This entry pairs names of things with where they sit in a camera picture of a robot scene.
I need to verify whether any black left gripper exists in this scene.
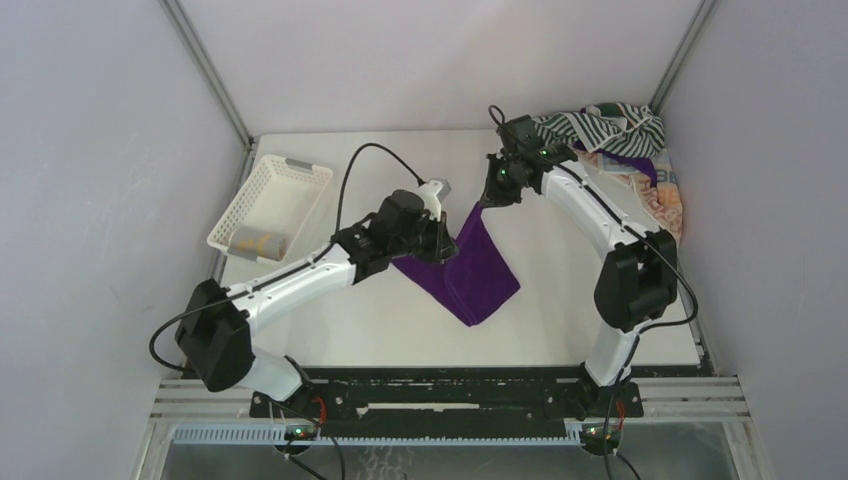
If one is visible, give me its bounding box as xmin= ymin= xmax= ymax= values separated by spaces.
xmin=390 ymin=210 xmax=458 ymax=267

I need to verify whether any purple towel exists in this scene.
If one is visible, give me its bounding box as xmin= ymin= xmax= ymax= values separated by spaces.
xmin=393 ymin=203 xmax=521 ymax=327

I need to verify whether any white plastic basket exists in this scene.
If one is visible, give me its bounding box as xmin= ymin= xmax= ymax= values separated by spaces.
xmin=207 ymin=154 xmax=334 ymax=266

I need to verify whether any yellow grey patterned towel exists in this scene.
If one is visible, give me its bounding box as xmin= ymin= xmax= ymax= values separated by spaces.
xmin=226 ymin=226 xmax=287 ymax=262

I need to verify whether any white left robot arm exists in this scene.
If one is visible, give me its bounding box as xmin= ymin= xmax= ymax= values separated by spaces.
xmin=175 ymin=179 xmax=458 ymax=417

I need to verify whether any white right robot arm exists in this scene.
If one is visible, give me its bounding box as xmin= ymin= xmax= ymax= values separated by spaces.
xmin=479 ymin=106 xmax=679 ymax=416

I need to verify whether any green white striped towel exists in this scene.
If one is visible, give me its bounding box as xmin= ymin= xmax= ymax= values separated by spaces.
xmin=531 ymin=103 xmax=666 ymax=158

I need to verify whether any cream bear print towel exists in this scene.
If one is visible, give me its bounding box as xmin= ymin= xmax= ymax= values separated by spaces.
xmin=577 ymin=149 xmax=684 ymax=244

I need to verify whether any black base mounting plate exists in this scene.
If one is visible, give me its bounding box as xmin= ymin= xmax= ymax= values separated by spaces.
xmin=248 ymin=366 xmax=645 ymax=438

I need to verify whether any left controller board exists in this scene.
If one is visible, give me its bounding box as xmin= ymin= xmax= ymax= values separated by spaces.
xmin=284 ymin=426 xmax=320 ymax=443

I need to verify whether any controller board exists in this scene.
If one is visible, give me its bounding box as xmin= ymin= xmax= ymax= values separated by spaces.
xmin=579 ymin=426 xmax=621 ymax=457
xmin=284 ymin=426 xmax=320 ymax=443

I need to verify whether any right controller board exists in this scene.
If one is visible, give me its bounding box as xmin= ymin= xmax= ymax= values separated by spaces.
xmin=579 ymin=426 xmax=621 ymax=457

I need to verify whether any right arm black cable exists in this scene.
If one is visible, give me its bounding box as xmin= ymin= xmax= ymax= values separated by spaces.
xmin=488 ymin=104 xmax=701 ymax=439

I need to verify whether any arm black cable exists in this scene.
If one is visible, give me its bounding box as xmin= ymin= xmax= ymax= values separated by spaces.
xmin=488 ymin=104 xmax=701 ymax=439
xmin=148 ymin=142 xmax=429 ymax=374

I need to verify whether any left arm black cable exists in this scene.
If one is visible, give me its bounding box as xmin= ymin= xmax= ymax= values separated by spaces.
xmin=148 ymin=142 xmax=429 ymax=374

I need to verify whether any aluminium corner post right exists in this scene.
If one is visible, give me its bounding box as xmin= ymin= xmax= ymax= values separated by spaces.
xmin=649 ymin=0 xmax=720 ymax=114

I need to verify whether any aluminium corner post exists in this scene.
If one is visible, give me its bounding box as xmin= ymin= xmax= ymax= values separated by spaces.
xmin=649 ymin=0 xmax=720 ymax=114
xmin=158 ymin=0 xmax=253 ymax=150

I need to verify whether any aluminium corner post left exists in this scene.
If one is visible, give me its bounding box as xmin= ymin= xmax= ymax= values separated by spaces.
xmin=158 ymin=0 xmax=253 ymax=150

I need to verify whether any white slotted cable duct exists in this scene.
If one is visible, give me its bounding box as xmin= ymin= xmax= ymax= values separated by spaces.
xmin=171 ymin=424 xmax=580 ymax=446

